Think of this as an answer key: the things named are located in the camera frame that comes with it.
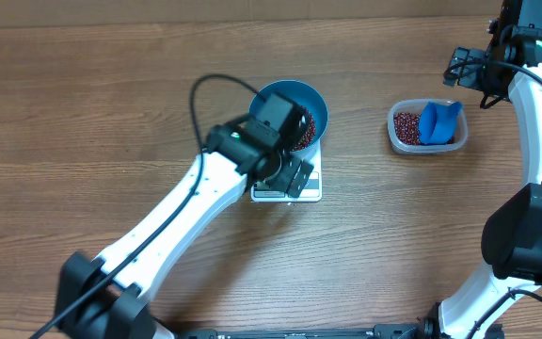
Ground blue plastic measuring scoop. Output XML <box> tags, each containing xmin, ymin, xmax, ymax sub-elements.
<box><xmin>418</xmin><ymin>102</ymin><xmax>463</xmax><ymax>145</ymax></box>

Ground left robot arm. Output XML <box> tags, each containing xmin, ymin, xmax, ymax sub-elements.
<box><xmin>35</xmin><ymin>112</ymin><xmax>313</xmax><ymax>338</ymax></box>

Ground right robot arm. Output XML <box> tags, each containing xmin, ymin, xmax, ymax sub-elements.
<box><xmin>418</xmin><ymin>0</ymin><xmax>542</xmax><ymax>339</ymax></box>

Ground white digital kitchen scale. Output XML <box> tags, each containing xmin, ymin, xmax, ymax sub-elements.
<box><xmin>250</xmin><ymin>140</ymin><xmax>323</xmax><ymax>204</ymax></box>

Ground red beans in bowl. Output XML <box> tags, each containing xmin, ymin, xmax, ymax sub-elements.
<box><xmin>292</xmin><ymin>106</ymin><xmax>316</xmax><ymax>152</ymax></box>

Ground blue metal bowl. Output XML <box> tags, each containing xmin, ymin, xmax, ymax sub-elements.
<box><xmin>259</xmin><ymin>79</ymin><xmax>328</xmax><ymax>157</ymax></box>

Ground clear plastic container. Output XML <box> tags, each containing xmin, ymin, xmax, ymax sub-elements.
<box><xmin>387</xmin><ymin>98</ymin><xmax>469</xmax><ymax>155</ymax></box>

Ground red adzuki beans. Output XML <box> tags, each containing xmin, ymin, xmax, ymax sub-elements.
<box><xmin>392</xmin><ymin>112</ymin><xmax>429</xmax><ymax>146</ymax></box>

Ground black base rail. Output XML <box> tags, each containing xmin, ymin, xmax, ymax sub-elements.
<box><xmin>176</xmin><ymin>324</ymin><xmax>437</xmax><ymax>339</ymax></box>

